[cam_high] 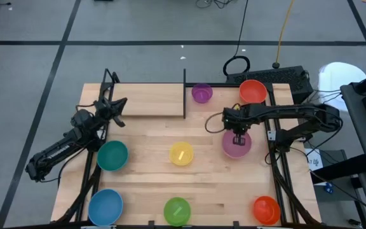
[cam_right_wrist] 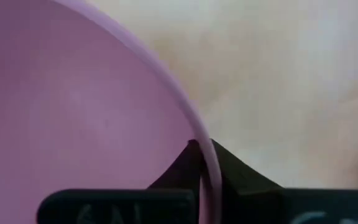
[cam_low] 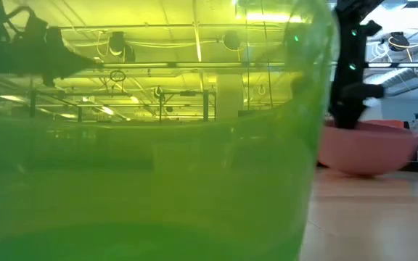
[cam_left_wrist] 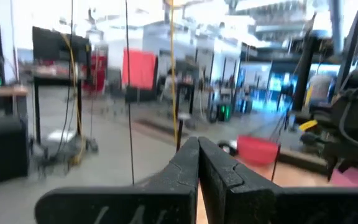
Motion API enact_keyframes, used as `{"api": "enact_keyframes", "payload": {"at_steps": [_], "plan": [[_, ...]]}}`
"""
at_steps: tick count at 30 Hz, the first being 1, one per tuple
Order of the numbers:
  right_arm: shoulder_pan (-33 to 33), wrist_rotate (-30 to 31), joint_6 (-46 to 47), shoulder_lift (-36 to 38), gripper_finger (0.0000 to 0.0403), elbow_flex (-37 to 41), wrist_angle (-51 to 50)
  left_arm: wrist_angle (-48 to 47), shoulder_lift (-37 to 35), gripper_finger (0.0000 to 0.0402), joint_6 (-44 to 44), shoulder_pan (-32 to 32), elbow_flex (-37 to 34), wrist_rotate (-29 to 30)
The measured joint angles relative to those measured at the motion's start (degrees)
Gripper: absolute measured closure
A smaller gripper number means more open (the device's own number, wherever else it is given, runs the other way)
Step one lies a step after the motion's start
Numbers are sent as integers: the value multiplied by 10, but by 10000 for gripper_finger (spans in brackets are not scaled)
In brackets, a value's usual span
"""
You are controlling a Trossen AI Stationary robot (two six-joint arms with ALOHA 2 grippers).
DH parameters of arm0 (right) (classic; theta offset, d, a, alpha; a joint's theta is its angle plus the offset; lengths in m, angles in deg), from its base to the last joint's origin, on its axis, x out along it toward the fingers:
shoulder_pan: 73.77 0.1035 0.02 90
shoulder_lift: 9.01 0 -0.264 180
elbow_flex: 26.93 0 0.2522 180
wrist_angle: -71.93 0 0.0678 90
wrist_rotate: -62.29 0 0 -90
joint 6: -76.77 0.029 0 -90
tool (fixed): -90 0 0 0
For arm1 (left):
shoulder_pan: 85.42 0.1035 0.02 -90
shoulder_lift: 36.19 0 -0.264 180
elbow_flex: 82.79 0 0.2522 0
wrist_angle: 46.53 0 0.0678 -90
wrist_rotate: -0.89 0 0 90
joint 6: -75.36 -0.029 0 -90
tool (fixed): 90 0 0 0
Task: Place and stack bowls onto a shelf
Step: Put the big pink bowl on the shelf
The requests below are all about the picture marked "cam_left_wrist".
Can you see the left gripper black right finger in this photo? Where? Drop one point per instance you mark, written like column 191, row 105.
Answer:
column 259, row 205

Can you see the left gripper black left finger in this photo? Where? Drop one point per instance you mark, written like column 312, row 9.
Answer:
column 120, row 205

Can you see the purple translucent bowl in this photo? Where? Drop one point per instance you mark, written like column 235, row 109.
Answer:
column 356, row 179

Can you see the stack of coloured bowls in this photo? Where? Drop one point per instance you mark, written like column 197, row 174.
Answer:
column 256, row 151

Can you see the right gripper yellow tag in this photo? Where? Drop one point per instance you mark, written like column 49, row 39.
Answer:
column 308, row 125

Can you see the black device green lights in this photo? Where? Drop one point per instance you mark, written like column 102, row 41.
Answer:
column 224, row 112

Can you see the person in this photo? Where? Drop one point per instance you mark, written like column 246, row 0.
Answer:
column 169, row 87

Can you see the black box cabinet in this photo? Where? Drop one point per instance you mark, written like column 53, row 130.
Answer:
column 2, row 152

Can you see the red storage bins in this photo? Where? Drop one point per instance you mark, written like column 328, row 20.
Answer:
column 96, row 71

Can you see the orange-red cloth panel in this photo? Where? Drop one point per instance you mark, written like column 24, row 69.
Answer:
column 138, row 68

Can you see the wooden desk top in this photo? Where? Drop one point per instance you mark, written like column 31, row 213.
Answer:
column 2, row 91

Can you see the black monitor on stand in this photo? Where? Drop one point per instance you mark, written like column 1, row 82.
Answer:
column 48, row 43

